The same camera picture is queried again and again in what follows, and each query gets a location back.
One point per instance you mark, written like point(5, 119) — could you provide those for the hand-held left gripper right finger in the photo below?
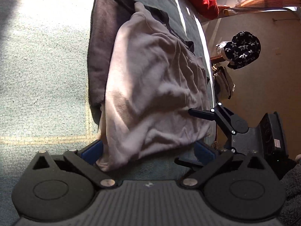
point(204, 150)

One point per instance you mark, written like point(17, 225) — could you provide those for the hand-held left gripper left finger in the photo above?
point(93, 149)

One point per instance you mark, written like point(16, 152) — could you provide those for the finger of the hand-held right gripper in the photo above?
point(185, 163)
point(202, 113)

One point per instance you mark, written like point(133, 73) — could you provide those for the grey and black printed sweatshirt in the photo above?
point(152, 87)

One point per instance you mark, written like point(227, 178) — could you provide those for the stack of folded clothes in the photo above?
point(223, 82)

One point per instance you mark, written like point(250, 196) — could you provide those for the wooden chair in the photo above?
point(217, 58)

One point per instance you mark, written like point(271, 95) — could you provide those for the person's dark fleece clothing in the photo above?
point(292, 193)

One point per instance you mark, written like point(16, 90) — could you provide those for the navy star print garment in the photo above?
point(244, 50)

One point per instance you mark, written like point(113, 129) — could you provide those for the bed with green checked blanket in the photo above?
point(47, 63)

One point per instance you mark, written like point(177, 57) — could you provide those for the orange curtain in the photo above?
point(263, 2)

